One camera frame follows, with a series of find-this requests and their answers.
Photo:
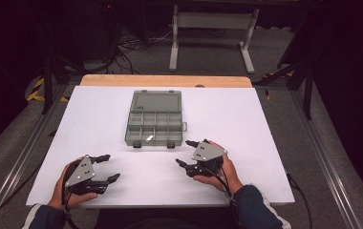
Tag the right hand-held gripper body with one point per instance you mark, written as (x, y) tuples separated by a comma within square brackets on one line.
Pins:
[(206, 156)]

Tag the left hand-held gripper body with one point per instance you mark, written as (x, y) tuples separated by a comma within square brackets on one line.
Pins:
[(82, 175)]

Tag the small silver metal piece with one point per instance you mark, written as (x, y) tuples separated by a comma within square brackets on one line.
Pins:
[(149, 137)]

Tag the grey transparent compartment box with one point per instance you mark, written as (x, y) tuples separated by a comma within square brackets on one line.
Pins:
[(154, 125)]

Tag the person's left hand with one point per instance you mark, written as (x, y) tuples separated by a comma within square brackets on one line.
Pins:
[(60, 194)]

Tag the person's right hand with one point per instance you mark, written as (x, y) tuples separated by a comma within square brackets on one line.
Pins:
[(229, 175)]

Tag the white table cover sheet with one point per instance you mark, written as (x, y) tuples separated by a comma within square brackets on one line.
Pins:
[(106, 127)]

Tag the black tripod stand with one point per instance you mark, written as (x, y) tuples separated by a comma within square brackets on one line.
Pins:
[(50, 79), (300, 76)]

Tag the white metal stand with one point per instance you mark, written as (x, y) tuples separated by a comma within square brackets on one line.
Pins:
[(213, 20)]

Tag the aluminium floor rail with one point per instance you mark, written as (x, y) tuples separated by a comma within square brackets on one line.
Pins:
[(17, 152), (326, 159)]

